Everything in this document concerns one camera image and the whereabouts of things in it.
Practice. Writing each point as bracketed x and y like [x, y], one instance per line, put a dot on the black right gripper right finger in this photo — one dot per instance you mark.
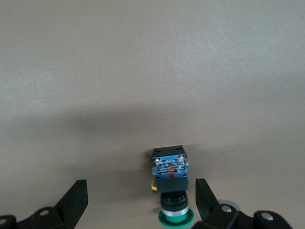
[209, 210]

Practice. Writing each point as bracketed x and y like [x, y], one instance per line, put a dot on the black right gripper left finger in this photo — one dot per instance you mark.
[69, 210]

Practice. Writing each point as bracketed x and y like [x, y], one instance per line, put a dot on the green push button switch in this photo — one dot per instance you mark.
[170, 186]

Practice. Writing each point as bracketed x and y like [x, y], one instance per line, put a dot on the brown table cover sheet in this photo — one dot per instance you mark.
[152, 71]

